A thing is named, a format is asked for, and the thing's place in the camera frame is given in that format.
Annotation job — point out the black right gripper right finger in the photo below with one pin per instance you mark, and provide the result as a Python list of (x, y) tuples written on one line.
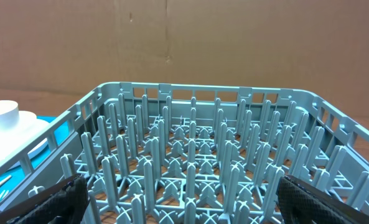
[(299, 202)]

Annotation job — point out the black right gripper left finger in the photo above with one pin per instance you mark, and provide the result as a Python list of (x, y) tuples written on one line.
[(64, 202)]

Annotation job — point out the pale green cup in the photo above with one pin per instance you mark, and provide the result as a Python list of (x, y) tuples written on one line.
[(9, 114)]

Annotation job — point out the grey dishwasher rack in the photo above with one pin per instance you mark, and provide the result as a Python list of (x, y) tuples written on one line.
[(193, 153)]

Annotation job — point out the wooden chopstick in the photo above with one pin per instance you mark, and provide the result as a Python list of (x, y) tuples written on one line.
[(5, 180)]

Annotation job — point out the pink plate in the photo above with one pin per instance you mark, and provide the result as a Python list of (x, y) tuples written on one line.
[(14, 137)]

